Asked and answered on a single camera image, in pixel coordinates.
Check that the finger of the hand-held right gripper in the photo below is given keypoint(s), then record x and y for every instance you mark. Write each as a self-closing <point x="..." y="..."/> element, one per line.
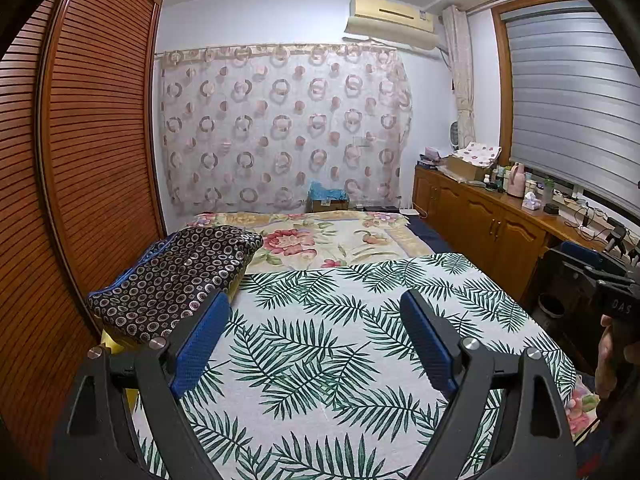
<point x="592" y="277"/>
<point x="582" y="248"/>

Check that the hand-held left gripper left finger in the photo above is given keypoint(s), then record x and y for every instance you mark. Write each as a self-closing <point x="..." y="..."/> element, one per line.
<point x="197" y="347"/>

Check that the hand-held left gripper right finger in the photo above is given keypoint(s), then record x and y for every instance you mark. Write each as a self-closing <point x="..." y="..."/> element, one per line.
<point x="430" y="345"/>

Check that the navy circle print pajama top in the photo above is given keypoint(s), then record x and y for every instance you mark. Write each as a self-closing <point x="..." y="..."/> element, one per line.
<point x="175" y="270"/>

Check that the person's right hand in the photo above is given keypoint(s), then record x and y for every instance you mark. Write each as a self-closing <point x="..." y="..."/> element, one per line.
<point x="610" y="360"/>

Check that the small black tripod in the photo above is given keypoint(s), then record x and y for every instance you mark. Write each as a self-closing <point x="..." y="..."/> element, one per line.
<point x="619" y="240"/>

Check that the small black box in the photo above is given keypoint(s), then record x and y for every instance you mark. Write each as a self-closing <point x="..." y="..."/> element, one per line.
<point x="552" y="209"/>

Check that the trash bin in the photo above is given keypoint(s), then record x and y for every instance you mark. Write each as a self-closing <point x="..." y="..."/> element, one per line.
<point x="550" y="306"/>

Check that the tissue pack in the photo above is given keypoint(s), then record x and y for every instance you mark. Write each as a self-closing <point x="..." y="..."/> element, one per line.
<point x="532" y="203"/>

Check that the green translucent bottle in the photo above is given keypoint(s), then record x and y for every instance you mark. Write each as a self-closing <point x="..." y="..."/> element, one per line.
<point x="548" y="189"/>

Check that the pink thermos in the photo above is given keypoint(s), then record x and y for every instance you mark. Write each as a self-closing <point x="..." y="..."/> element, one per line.
<point x="518" y="180"/>

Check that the wooden sideboard cabinet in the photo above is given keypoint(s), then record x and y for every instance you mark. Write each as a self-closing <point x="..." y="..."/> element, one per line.
<point x="480" y="220"/>

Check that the navy bed sheet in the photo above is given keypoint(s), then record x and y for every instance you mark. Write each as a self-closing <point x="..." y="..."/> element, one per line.
<point x="430" y="237"/>

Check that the palm leaf print sheet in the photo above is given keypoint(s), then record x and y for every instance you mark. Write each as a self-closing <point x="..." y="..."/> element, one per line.
<point x="320" y="350"/>

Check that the grey window blind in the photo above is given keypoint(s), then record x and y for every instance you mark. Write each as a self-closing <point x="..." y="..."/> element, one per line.
<point x="575" y="110"/>

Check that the cardboard box with floral cloth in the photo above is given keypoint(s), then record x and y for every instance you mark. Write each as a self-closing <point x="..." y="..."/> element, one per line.
<point x="477" y="154"/>

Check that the floral blanket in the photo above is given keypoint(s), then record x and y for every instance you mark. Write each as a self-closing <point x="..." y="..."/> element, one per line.
<point x="310" y="240"/>

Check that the small brown cardboard box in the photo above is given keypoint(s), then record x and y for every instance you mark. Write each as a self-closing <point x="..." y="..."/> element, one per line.
<point x="330" y="206"/>

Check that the small white fan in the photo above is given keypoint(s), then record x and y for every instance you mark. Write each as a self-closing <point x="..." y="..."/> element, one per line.
<point x="453" y="135"/>

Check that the small pink box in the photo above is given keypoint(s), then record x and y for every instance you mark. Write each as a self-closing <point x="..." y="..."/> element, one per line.
<point x="432" y="153"/>

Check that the blue cloth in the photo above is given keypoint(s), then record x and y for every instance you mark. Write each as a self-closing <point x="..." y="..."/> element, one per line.
<point x="327" y="191"/>

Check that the beige side curtain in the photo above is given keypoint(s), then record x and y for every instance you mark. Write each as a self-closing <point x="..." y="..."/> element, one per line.
<point x="462" y="85"/>

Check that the wooden louvered wardrobe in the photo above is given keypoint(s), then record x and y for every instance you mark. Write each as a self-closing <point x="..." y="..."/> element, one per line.
<point x="95" y="160"/>

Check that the circle print curtain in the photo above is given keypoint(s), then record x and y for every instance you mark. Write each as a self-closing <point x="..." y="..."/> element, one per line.
<point x="280" y="135"/>

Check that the beige air conditioner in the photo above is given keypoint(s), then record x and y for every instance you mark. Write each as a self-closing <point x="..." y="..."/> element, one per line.
<point x="390" y="10"/>

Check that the wooden window frame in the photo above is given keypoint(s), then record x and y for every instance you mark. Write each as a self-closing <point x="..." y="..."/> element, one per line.
<point x="504" y="110"/>

